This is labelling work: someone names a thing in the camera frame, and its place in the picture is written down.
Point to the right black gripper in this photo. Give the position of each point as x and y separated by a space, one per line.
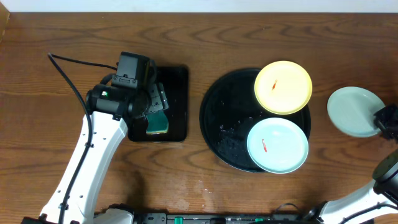
385 122

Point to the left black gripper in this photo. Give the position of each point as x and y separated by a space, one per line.
158 100

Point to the green yellow sponge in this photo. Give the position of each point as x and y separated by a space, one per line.
157 123

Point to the light blue plate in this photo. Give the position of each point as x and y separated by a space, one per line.
352 110
277 145

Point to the yellow plate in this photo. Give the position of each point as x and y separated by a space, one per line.
283 87

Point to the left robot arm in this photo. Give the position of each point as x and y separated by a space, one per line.
110 108

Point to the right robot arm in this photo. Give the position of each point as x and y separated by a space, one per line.
379 197

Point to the black rectangular tray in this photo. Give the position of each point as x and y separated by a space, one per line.
175 82

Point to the black round tray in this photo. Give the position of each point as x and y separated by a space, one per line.
228 112

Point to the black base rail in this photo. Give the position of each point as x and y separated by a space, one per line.
217 218

